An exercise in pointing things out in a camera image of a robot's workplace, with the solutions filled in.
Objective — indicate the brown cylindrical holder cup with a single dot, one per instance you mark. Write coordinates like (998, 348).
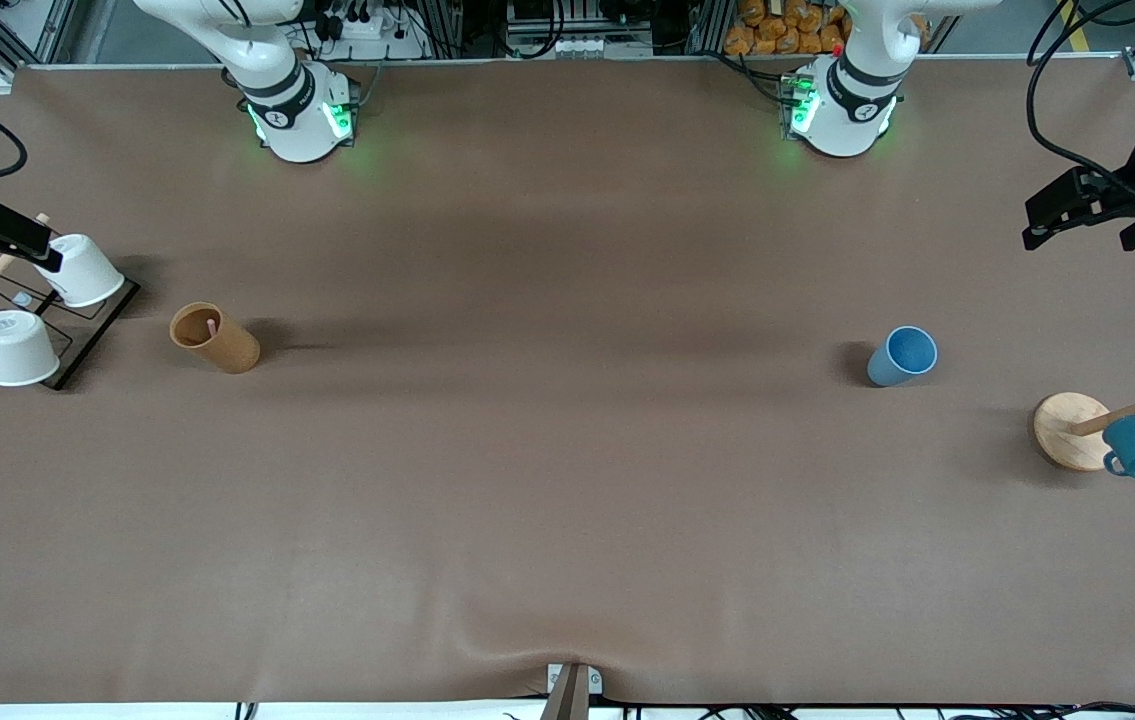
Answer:
(232, 350)

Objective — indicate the metal table clamp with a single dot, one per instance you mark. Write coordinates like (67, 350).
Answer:
(572, 695)

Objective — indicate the white power strip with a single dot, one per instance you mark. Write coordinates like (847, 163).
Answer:
(367, 30)

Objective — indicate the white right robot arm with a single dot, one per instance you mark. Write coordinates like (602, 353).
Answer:
(292, 110)

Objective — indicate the white paper cup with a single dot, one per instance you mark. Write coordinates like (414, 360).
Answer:
(82, 272)
(17, 352)

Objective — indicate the wooden mug tree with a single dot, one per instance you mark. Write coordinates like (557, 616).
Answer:
(1067, 430)

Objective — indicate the brown table mat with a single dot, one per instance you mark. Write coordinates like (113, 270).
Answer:
(567, 500)

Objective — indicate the orange packaged buns pile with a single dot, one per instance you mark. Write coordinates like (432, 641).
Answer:
(777, 35)

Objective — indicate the blue plastic cup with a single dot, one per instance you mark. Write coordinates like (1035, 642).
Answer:
(892, 368)

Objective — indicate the grey equipment box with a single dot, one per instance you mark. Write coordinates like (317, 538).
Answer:
(577, 45)

